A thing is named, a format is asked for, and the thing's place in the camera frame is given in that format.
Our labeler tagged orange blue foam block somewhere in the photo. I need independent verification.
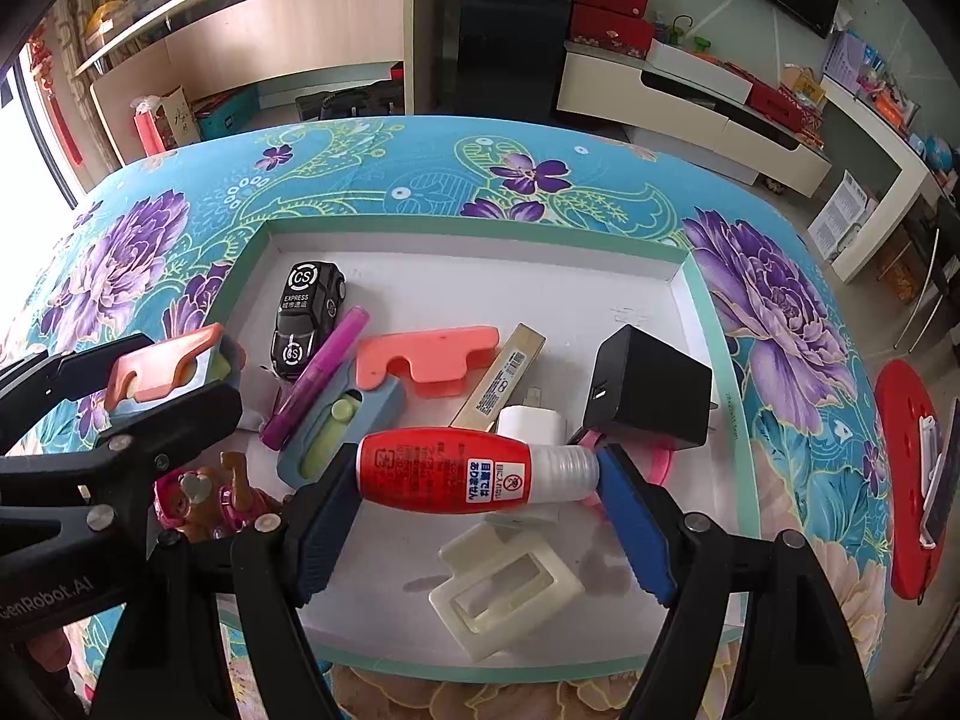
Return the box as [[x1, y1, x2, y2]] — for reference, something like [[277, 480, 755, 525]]
[[104, 323, 245, 419], [277, 325, 500, 488]]

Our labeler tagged magenta pen tube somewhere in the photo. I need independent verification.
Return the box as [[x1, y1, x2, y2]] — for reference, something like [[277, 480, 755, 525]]
[[260, 305, 370, 450]]

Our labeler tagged red glue bottle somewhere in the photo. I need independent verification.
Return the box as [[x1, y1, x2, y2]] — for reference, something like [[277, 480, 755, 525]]
[[356, 427, 601, 515]]

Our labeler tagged cream plastic frame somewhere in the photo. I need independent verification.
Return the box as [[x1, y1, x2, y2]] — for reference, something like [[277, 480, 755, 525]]
[[428, 523, 584, 663]]

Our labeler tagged black power adapter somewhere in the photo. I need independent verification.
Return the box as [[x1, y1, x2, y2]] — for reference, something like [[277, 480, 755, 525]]
[[571, 323, 713, 450]]

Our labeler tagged gold harmonica box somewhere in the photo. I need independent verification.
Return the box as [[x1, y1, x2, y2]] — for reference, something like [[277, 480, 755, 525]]
[[449, 323, 545, 433]]

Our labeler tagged person's left hand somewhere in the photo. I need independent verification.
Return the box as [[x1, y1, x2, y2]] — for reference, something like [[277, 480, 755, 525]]
[[26, 629, 71, 673]]

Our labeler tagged pink puppy toy figure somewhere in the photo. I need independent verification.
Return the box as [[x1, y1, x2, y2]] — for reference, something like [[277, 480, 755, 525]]
[[153, 450, 281, 543]]

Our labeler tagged floral blue table cloth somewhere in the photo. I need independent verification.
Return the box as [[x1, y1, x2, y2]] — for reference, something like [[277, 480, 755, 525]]
[[2, 115, 892, 718]]

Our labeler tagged black toy car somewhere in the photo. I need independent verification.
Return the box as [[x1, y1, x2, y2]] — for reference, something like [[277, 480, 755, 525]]
[[270, 260, 347, 382]]

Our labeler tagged red paper bag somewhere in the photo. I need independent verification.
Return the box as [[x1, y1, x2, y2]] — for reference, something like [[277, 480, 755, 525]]
[[130, 86, 202, 156]]

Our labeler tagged red round stool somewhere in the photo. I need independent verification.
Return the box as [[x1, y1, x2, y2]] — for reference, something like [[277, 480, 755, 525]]
[[874, 359, 942, 603]]

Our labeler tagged teal storage box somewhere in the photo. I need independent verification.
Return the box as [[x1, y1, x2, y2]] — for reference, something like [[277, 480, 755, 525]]
[[192, 85, 260, 142]]

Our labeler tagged red hanging ornament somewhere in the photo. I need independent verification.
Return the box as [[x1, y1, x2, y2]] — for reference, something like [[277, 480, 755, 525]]
[[26, 23, 83, 167]]

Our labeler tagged white charger plug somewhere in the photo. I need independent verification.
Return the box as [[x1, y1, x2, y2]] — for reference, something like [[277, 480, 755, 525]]
[[496, 387, 566, 445]]

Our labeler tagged white tray green rim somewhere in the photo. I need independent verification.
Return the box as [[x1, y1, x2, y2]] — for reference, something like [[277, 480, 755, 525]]
[[202, 214, 763, 685]]

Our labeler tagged beige curtain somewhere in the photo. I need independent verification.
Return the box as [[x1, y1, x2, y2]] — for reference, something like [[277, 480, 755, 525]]
[[52, 0, 145, 77]]

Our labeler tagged curved wooden counter desk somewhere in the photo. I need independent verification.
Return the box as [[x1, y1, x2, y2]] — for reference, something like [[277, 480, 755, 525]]
[[80, 0, 438, 166]]

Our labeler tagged white side desk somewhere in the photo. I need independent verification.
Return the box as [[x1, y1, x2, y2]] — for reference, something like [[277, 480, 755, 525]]
[[820, 76, 940, 283]]

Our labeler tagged black water dispenser cabinet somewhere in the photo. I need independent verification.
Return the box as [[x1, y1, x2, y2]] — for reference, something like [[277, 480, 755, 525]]
[[441, 0, 573, 124]]

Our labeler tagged white TV stand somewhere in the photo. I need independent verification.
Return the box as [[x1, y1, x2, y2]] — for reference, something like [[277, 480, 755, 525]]
[[556, 43, 830, 197]]

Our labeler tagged white flat box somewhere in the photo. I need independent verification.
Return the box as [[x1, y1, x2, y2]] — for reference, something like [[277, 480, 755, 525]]
[[646, 39, 754, 104]]

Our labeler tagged red gift box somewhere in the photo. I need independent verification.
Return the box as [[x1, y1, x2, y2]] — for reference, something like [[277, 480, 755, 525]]
[[571, 4, 654, 59]]

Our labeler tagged pink ring toy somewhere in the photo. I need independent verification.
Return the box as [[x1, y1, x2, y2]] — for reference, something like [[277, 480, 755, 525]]
[[574, 429, 674, 486]]

